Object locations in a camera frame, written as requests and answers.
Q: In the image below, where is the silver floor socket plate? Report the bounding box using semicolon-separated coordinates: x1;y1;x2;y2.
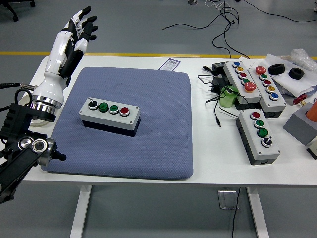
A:
217;189;240;210

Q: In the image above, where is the black socket cable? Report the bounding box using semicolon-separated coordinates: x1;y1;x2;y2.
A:
231;187;241;238

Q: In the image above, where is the green plastic holder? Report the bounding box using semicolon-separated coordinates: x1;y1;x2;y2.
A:
219;85;239;109

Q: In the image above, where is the grey block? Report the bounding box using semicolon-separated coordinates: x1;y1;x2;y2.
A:
283;103;317;147

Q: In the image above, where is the white shallow bowl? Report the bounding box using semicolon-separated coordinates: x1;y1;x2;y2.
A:
17;89;50;129

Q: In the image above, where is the black plug with cord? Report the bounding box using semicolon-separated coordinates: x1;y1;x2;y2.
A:
197;74;248;128

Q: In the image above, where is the grey four-button box black base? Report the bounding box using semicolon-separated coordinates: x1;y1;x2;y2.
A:
78;97;141;138

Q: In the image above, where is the white table leg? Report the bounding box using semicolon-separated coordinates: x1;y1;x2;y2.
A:
69;184;93;238
246;187;270;238

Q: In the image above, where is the oval black foam ring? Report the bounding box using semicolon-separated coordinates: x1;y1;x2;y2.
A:
268;63;285;75

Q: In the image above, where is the clear bubble wrap bag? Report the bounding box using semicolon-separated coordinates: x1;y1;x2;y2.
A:
287;48;317;72

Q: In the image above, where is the black office chair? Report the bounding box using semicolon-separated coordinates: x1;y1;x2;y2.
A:
0;0;36;22

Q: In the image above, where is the grey five-button control box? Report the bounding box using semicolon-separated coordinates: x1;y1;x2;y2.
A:
248;65;287;119
223;60;263;105

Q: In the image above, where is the round black foam ring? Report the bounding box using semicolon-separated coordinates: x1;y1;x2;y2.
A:
288;68;305;80

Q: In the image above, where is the orange cylinder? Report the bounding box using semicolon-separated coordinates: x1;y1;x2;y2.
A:
306;101;317;122

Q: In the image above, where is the white floor cable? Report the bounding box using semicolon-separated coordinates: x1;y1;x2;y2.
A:
205;0;225;11

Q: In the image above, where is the black power adapter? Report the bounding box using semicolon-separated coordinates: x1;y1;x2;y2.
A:
213;74;232;87
211;61;229;75

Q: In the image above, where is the black floor cable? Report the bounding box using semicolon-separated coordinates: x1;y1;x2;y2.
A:
212;0;251;60
244;0;317;23
162;0;236;31

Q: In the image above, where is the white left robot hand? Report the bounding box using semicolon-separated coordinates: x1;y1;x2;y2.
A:
31;6;99;105

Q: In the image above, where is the small white black box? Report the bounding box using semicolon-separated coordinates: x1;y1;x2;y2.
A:
306;138;317;160

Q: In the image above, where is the blue-grey padded mat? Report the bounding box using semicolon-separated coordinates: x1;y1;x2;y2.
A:
40;66;194;181

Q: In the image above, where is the purple white label tag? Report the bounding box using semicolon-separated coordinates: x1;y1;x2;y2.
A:
159;58;181;72

